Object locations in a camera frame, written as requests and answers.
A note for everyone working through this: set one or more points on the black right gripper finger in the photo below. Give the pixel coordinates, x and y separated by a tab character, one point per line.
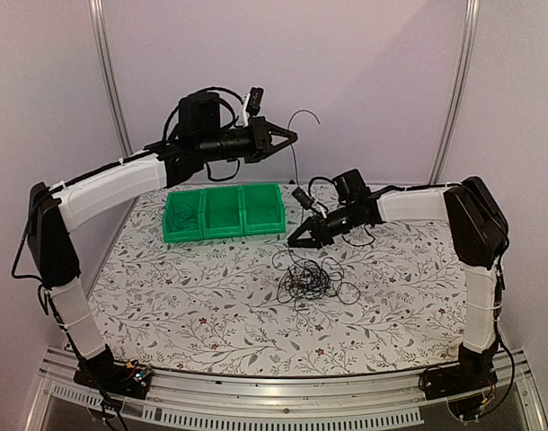
303	243
309	229

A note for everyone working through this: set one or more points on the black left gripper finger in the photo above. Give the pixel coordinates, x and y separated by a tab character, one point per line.
280	132
274	148

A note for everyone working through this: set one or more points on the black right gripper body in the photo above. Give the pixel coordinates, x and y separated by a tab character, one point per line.
329	233

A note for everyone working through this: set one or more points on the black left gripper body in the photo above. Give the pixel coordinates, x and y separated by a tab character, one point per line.
251	147

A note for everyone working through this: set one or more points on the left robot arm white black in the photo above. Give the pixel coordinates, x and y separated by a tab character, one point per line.
203	128

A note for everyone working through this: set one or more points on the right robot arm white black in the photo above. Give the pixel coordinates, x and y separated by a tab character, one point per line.
479	234

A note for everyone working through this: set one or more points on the green three-compartment plastic bin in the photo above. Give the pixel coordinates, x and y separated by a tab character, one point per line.
223	212

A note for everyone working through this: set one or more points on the floral patterned table mat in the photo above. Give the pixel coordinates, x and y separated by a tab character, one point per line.
380	298

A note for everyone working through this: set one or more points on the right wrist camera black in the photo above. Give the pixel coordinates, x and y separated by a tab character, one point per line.
305	200

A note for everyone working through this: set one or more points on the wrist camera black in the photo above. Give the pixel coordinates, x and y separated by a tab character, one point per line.
305	200
253	105

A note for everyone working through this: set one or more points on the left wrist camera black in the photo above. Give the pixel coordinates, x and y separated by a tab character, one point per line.
253	105

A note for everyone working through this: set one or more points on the left aluminium frame post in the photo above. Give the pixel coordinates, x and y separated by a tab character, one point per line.
108	76

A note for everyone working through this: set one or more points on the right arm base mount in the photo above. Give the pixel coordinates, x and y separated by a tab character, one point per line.
474	371

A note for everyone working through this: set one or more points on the front aluminium rail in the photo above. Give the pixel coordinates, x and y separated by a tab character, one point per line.
387	401

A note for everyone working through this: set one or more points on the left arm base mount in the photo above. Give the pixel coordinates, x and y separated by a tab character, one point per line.
103	372

